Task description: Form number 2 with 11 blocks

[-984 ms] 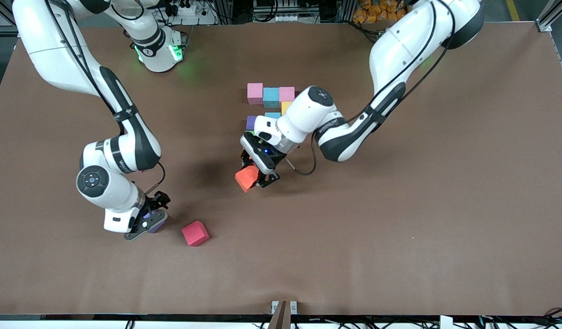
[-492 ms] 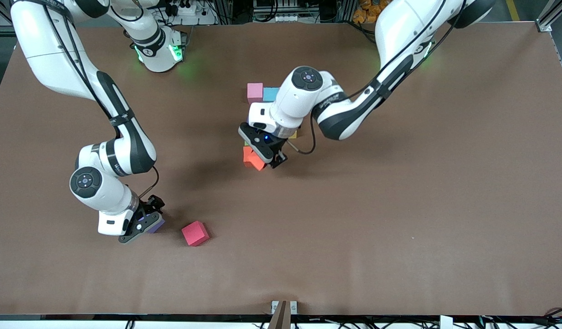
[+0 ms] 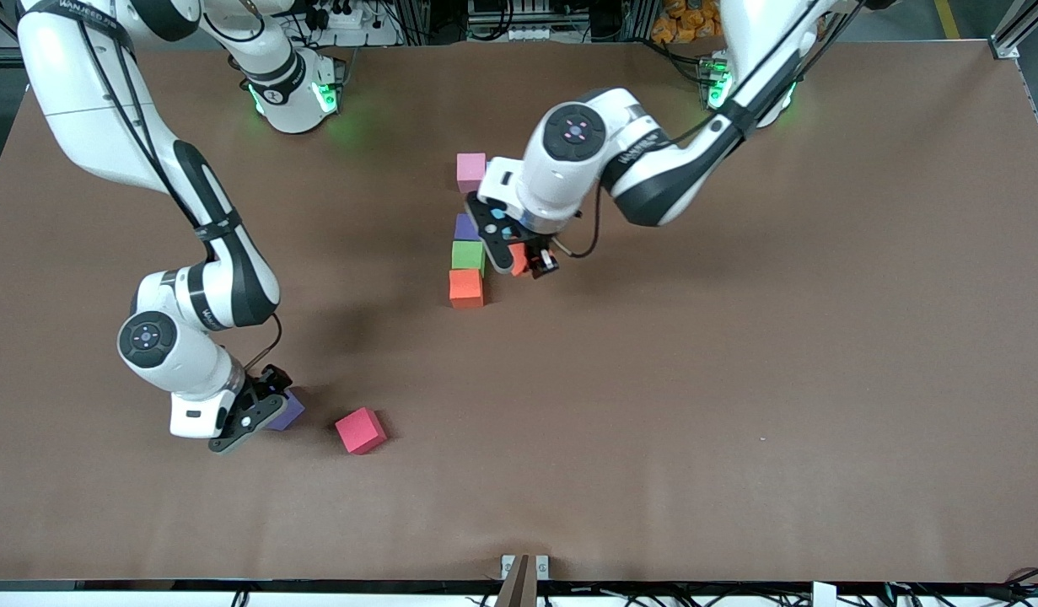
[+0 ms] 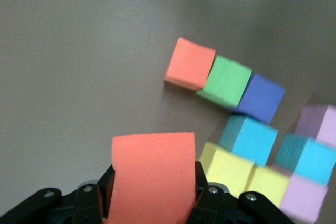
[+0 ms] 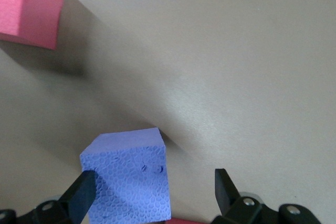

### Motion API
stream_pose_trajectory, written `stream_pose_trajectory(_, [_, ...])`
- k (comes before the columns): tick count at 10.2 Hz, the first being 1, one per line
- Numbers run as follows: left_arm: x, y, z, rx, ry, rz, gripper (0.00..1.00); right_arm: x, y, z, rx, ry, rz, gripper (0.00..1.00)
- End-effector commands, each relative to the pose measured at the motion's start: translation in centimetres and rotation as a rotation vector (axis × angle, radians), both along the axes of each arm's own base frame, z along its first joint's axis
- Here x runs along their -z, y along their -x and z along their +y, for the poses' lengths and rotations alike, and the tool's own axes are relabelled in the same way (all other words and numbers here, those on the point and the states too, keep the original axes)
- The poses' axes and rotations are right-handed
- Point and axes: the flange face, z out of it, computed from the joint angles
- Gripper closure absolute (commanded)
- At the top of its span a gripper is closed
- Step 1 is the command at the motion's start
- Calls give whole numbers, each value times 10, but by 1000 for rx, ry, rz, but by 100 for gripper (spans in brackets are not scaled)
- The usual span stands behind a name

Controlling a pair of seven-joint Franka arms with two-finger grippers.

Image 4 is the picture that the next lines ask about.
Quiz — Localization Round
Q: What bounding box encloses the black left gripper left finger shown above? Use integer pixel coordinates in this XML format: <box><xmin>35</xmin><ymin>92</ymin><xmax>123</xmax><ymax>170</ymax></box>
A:
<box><xmin>0</xmin><ymin>163</ymin><xmax>117</xmax><ymax>224</ymax></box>

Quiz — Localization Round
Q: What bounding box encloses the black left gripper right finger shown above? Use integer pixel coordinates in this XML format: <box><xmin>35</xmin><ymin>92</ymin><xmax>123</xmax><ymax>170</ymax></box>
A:
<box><xmin>187</xmin><ymin>161</ymin><xmax>295</xmax><ymax>224</ymax></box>

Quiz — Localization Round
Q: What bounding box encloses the yellow foam cube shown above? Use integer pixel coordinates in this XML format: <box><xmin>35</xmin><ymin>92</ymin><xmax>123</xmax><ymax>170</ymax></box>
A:
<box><xmin>244</xmin><ymin>166</ymin><xmax>291</xmax><ymax>208</ymax></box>
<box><xmin>198</xmin><ymin>141</ymin><xmax>255</xmax><ymax>198</ymax></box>

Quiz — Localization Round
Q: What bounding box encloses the orange foam cube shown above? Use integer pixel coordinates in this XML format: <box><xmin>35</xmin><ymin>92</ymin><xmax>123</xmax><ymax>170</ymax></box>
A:
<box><xmin>164</xmin><ymin>37</ymin><xmax>216</xmax><ymax>92</ymax></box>
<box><xmin>104</xmin><ymin>132</ymin><xmax>197</xmax><ymax>224</ymax></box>

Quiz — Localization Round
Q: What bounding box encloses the blue foam cube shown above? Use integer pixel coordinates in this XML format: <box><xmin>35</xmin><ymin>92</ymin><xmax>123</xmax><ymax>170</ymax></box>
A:
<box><xmin>219</xmin><ymin>113</ymin><xmax>279</xmax><ymax>167</ymax></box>
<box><xmin>272</xmin><ymin>132</ymin><xmax>336</xmax><ymax>187</ymax></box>

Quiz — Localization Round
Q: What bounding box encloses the pink foam cube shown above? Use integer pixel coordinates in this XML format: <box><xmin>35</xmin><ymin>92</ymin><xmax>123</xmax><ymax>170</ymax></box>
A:
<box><xmin>271</xmin><ymin>165</ymin><xmax>329</xmax><ymax>222</ymax></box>
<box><xmin>293</xmin><ymin>104</ymin><xmax>336</xmax><ymax>146</ymax></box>

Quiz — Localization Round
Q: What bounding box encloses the purple foam cube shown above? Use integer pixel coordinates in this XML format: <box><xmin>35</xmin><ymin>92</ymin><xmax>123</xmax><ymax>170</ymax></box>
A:
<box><xmin>228</xmin><ymin>73</ymin><xmax>286</xmax><ymax>124</ymax></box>

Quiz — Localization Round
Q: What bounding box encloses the green foam cube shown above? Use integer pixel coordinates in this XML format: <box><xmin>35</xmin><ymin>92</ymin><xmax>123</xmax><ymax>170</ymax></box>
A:
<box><xmin>195</xmin><ymin>55</ymin><xmax>253</xmax><ymax>109</ymax></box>

